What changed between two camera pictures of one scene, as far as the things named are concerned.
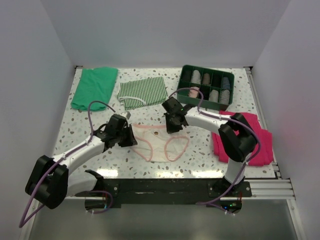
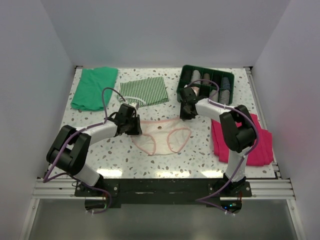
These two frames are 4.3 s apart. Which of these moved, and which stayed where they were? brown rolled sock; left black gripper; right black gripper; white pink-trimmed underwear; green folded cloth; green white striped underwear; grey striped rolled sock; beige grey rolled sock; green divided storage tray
Moved: left black gripper; right black gripper; white pink-trimmed underwear
Stayed: grey striped rolled sock; green folded cloth; green divided storage tray; beige grey rolled sock; green white striped underwear; brown rolled sock
